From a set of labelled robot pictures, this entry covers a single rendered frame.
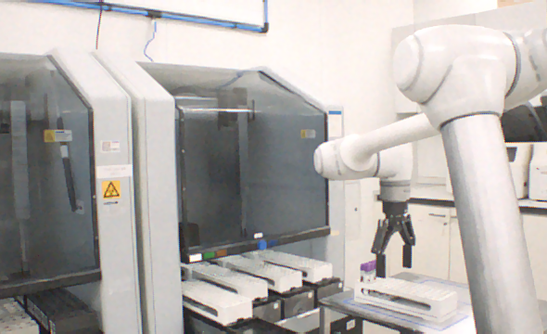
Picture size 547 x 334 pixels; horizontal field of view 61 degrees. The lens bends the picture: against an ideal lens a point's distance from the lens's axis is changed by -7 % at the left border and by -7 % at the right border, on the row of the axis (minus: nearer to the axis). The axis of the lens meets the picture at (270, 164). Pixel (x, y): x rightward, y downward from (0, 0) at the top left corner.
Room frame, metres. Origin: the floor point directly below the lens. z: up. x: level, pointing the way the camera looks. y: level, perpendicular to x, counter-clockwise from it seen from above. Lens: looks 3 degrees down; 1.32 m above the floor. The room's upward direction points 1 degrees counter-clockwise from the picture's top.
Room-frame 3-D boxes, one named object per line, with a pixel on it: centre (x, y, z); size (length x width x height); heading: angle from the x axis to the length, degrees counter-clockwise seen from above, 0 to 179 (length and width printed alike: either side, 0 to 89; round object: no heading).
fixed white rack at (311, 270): (1.81, -0.08, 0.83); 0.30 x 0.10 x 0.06; 41
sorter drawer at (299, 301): (1.81, 0.12, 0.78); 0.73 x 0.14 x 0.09; 41
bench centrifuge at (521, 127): (3.31, -1.62, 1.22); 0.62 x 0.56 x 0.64; 129
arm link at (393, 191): (1.40, -0.36, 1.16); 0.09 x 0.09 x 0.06
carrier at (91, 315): (1.17, 0.50, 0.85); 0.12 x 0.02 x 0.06; 131
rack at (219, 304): (1.42, 0.19, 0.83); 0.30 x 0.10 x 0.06; 41
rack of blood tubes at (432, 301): (1.37, -0.38, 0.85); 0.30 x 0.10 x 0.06; 42
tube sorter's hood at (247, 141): (1.76, 0.18, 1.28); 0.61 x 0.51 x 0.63; 131
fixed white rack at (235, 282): (1.61, 0.15, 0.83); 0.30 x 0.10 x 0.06; 41
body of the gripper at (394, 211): (1.40, -0.36, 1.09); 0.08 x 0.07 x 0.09; 132
